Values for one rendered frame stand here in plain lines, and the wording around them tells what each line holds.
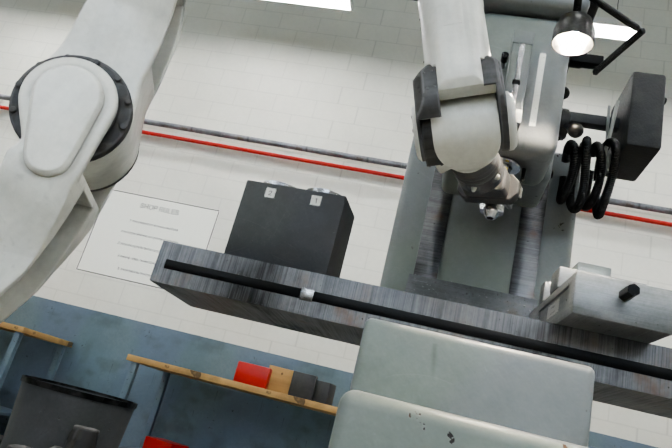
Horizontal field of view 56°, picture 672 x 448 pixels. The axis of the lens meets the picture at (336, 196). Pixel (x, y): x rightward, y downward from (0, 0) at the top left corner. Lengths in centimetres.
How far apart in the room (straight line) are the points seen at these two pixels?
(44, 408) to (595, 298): 214
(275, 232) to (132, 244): 504
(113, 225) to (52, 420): 391
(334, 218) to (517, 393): 51
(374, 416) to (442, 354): 21
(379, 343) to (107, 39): 57
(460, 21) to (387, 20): 600
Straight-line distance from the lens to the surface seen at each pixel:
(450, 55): 83
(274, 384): 504
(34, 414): 274
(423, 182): 172
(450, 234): 167
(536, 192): 152
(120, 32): 90
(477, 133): 82
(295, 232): 126
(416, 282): 161
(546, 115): 130
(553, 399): 98
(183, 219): 617
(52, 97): 81
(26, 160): 79
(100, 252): 640
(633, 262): 592
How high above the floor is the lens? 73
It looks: 20 degrees up
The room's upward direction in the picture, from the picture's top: 15 degrees clockwise
